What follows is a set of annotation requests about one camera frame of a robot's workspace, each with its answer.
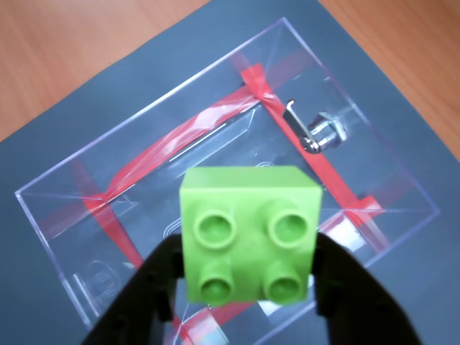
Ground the transparent plastic box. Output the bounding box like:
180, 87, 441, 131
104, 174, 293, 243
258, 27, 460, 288
14, 16, 442, 345

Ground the metal cam lock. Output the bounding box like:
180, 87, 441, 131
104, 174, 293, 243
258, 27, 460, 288
285, 98, 348, 155

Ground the green lego block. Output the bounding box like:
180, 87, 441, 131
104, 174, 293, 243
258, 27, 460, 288
178, 165, 322, 307

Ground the gray table mat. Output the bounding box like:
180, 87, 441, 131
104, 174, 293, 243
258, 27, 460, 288
0, 0, 460, 345

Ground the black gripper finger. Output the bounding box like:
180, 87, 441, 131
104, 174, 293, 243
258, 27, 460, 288
311, 231, 427, 345
81, 233, 186, 345

